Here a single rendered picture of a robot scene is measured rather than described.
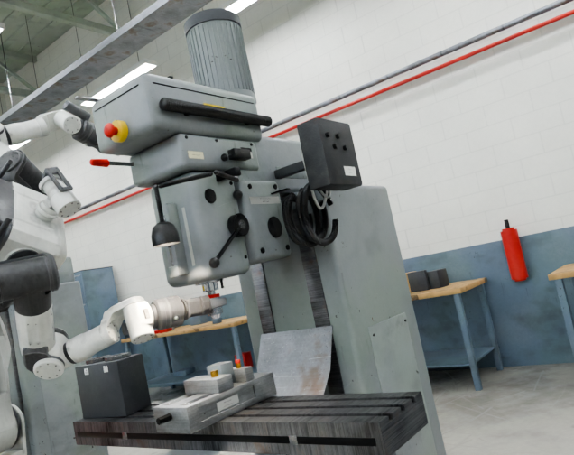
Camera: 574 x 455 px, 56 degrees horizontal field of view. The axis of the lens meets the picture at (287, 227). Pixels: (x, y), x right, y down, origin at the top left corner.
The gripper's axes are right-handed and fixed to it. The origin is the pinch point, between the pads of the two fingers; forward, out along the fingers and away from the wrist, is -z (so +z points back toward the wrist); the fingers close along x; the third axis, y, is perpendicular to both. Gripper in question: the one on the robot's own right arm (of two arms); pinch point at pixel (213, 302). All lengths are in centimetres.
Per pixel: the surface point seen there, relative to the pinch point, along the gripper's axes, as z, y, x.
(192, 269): 7.2, -10.7, -6.7
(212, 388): 7.0, 23.3, -5.4
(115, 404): 24, 28, 43
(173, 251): 11.5, -16.7, -5.9
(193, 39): -13, -89, 7
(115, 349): -127, 53, 728
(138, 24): -85, -234, 258
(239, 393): -1.2, 26.8, -4.7
